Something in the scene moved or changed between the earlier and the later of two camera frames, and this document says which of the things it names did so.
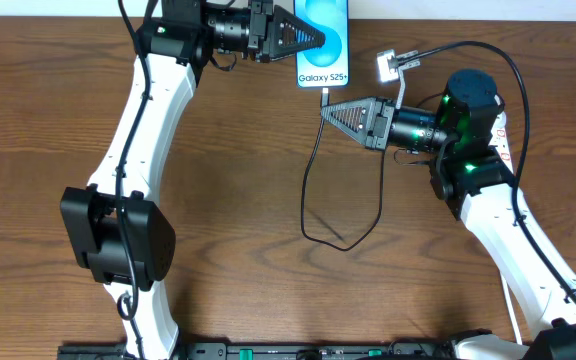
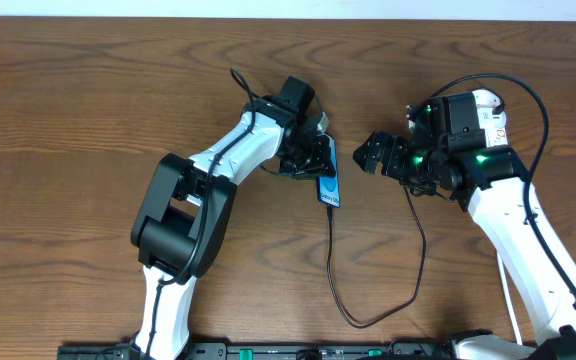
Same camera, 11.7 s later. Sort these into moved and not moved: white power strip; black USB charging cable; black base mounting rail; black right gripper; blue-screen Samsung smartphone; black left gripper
Moved: blue-screen Samsung smartphone; black left gripper; black USB charging cable; black right gripper
Not moved: white power strip; black base mounting rail
